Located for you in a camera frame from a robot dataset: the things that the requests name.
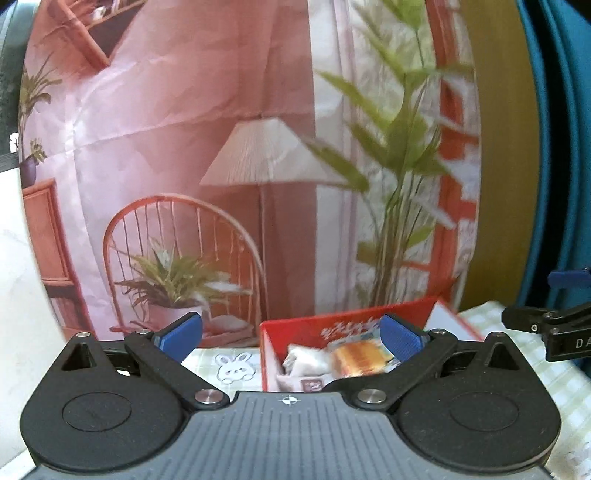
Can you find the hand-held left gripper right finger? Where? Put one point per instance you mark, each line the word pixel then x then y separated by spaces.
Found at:
pixel 399 334

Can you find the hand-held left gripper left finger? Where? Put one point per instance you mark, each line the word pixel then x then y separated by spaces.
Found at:
pixel 182 337

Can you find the white packet with red label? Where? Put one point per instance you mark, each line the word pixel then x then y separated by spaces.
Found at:
pixel 295 383

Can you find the red cardboard box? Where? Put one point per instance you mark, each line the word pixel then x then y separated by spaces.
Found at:
pixel 276 362

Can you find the green checked bunny tablecloth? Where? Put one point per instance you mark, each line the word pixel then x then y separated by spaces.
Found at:
pixel 572 406

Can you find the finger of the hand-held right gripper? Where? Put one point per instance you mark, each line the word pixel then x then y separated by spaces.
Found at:
pixel 570 278
pixel 524 319

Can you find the printed room scene backdrop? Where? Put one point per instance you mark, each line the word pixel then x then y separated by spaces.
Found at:
pixel 184 138

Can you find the dark window frame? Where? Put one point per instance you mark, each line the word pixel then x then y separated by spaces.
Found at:
pixel 9 92

